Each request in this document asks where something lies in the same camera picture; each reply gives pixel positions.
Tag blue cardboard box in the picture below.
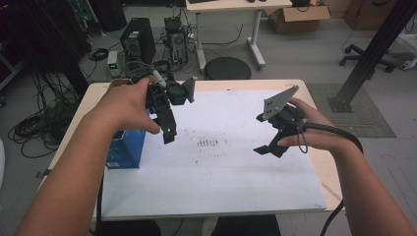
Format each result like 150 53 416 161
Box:
105 109 151 170

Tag black computer tower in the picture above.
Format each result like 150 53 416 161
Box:
119 17 157 65

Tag open computer case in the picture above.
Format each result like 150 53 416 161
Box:
163 17 190 67

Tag thin black cord loop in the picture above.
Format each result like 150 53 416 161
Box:
296 119 310 155

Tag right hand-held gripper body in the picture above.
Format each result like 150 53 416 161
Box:
256 85 308 141

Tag white desk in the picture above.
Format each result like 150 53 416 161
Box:
185 0 294 72

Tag thick black braided cable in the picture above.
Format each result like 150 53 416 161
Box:
303 121 365 236

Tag coiled black cable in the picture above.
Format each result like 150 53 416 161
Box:
88 47 110 62

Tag closed brown cardboard box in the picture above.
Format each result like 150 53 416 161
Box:
343 0 399 32

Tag grey braided cable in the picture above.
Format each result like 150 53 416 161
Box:
122 60 167 88

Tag person's right hand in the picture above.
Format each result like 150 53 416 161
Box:
276 97 356 155

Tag person's dark trousers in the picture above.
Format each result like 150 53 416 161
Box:
93 213 283 236

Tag open brown cardboard box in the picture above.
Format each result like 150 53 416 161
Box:
264 4 331 34

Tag black metal post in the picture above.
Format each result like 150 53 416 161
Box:
327 0 417 114

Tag small white power supply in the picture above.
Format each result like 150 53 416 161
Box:
106 50 120 79

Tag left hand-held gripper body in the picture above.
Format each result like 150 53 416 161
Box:
146 76 199 111

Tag grey floor mat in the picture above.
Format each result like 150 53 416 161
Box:
306 83 397 139

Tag person's left hand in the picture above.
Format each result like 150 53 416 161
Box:
92 76 162 136

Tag black office chair base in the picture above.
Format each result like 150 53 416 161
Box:
338 43 398 74

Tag white board sheet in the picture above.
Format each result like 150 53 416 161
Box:
97 88 328 221

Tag round black stool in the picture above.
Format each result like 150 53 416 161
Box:
203 56 253 82

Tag black floor cable bundle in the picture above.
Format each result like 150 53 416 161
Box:
7 70 85 159

